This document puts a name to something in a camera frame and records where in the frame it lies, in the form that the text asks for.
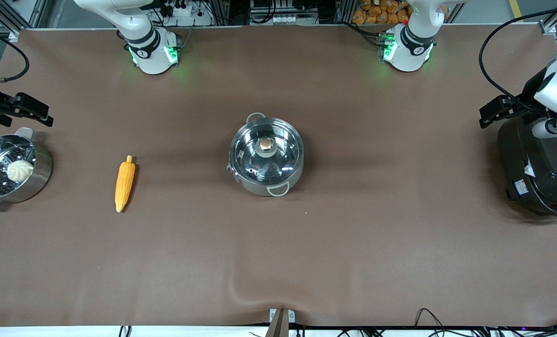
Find yellow corn cob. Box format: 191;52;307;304
115;155;136;213

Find glass pot lid with knob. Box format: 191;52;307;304
230;117;304;186

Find shiny steel steamer pot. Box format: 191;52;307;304
0;127;54;211

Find white steamed bun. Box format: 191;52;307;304
7;160;35;183

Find black rice cooker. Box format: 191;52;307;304
497;115;557;221

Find orange snack packets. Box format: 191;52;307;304
352;0;411;25

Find white power strip with plugs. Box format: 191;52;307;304
159;0;213;27

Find brown table mat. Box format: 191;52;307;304
0;26;557;328

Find grey table edge clamp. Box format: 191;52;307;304
265;308;296;337

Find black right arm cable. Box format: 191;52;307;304
0;23;30;86

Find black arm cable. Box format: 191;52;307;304
478;7;557;113
0;23;30;86

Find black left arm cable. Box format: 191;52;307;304
478;7;557;113

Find looped black floor cable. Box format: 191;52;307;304
414;308;447;329

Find steel pot with grey handles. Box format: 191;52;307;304
227;112;305;197

